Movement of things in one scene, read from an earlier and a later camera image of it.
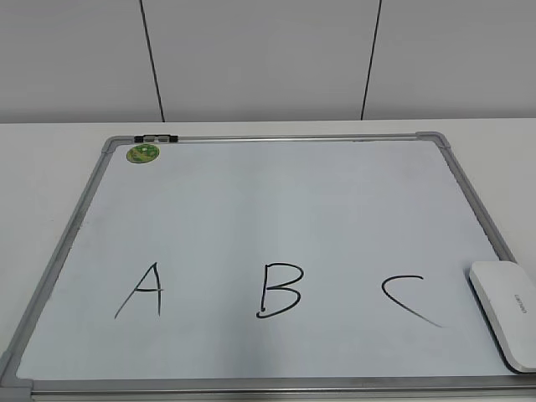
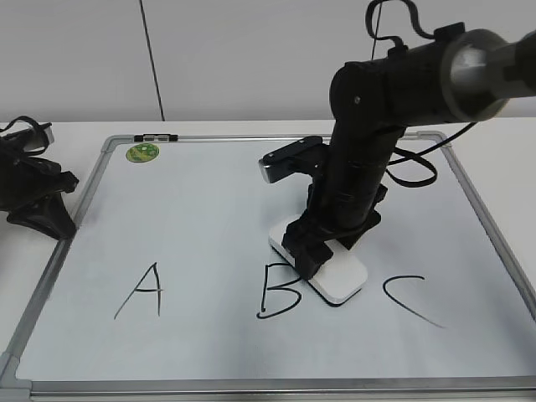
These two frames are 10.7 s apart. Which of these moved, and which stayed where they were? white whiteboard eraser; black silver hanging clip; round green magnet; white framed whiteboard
Moved: white whiteboard eraser
Stayed: round green magnet; white framed whiteboard; black silver hanging clip
